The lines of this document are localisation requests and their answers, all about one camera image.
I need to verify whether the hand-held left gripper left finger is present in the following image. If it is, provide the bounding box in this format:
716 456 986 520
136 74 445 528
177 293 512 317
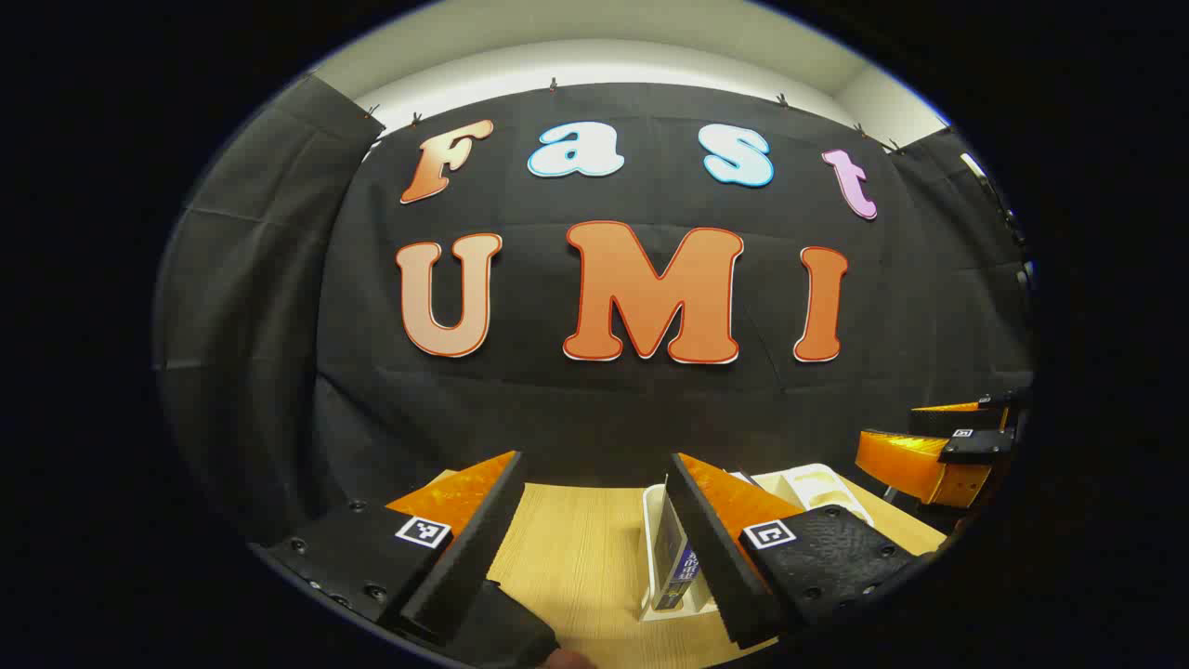
249 451 527 647

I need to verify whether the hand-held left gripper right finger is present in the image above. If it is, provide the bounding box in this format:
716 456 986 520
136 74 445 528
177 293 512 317
665 452 922 651

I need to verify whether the white bookshelf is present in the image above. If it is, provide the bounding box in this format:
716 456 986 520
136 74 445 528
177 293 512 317
639 463 876 622

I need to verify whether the black backdrop cloth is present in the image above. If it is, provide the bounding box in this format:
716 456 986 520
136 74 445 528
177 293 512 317
153 74 1037 549

